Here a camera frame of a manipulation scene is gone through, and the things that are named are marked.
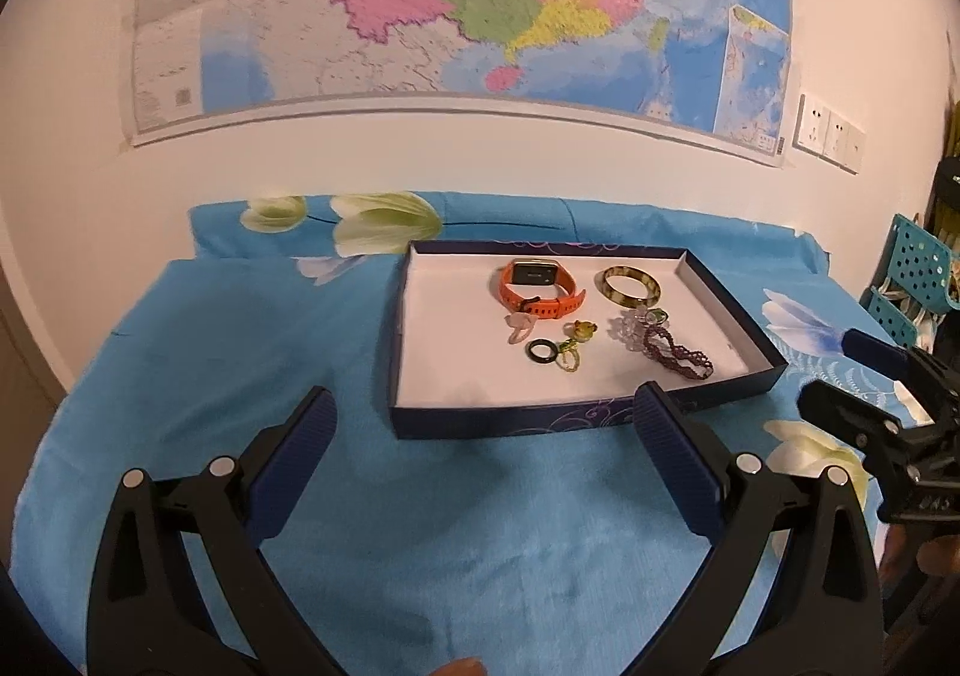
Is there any purple bead bracelet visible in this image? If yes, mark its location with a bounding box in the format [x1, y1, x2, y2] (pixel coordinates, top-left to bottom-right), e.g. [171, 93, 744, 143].
[643, 323, 716, 381]

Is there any olive tortoiseshell bangle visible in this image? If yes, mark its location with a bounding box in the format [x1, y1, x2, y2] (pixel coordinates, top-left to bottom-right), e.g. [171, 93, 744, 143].
[597, 265, 662, 311]

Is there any clear crystal bead bracelet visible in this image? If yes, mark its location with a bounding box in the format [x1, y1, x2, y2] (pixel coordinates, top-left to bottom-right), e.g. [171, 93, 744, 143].
[607, 307, 671, 353]

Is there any orange smart watch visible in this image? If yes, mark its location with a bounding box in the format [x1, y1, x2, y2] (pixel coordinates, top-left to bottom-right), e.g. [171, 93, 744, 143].
[496, 259, 586, 320]

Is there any right hand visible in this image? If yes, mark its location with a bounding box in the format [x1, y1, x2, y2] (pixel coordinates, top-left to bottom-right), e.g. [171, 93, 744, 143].
[877, 523, 958, 596]

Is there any left hand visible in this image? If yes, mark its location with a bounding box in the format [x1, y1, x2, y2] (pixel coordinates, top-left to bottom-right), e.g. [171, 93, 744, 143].
[428, 658, 488, 676]

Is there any teal perforated storage basket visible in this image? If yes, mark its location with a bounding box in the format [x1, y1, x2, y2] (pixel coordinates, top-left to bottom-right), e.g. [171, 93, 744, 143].
[862, 215, 958, 351]

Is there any dark blue tray box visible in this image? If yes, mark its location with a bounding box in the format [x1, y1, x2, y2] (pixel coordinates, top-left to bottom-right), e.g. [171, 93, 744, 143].
[391, 241, 786, 439]

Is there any white wall socket panel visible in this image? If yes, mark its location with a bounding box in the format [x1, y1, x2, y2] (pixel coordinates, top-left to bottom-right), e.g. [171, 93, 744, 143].
[793, 93, 866, 174]

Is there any colourful wall map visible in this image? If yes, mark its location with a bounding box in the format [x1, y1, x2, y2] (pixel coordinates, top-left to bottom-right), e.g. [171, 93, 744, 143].
[127, 0, 793, 163]

